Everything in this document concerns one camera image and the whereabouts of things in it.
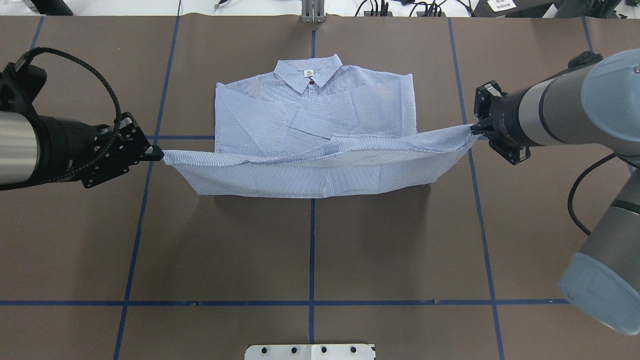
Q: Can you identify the black braided cable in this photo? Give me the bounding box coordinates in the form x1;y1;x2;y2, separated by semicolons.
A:
14;47;124;184

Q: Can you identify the grey aluminium frame post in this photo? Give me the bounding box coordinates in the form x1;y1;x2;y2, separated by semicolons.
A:
301;0;326;24

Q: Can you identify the light blue striped shirt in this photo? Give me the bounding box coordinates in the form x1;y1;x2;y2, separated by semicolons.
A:
163;54;478;199

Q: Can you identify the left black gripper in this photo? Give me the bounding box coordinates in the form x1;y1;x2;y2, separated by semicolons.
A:
33;112;165;188

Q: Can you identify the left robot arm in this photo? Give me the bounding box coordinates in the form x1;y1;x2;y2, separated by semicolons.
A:
0;111;164;191

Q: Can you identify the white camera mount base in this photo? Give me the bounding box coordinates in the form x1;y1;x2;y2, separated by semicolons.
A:
244;343;377;360

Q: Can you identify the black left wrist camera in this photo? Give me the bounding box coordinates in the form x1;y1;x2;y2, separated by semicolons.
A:
0;62;47;118

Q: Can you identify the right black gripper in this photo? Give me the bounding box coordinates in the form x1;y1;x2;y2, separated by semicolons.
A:
470;80;531;166

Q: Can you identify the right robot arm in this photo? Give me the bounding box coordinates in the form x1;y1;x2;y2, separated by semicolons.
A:
470;48;640;337

